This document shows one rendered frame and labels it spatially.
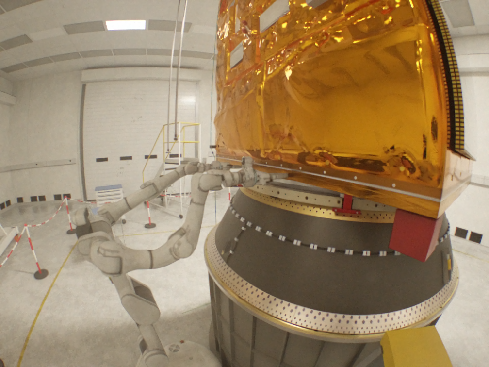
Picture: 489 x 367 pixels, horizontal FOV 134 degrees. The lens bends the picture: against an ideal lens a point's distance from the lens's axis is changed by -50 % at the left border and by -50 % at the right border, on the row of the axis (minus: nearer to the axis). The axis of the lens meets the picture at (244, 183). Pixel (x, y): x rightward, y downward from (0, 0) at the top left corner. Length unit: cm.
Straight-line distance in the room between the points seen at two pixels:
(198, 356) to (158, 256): 127
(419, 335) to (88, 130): 901
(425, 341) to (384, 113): 61
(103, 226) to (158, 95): 784
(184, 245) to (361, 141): 71
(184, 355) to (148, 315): 84
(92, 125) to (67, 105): 152
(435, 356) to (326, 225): 71
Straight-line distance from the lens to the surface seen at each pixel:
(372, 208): 95
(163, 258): 82
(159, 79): 889
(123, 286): 109
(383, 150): 65
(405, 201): 68
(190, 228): 82
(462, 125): 71
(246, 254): 115
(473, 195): 615
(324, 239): 96
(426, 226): 71
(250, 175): 90
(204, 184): 80
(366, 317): 103
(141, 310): 113
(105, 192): 553
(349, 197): 91
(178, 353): 189
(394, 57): 69
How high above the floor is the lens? 191
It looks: 10 degrees down
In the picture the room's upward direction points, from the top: 1 degrees clockwise
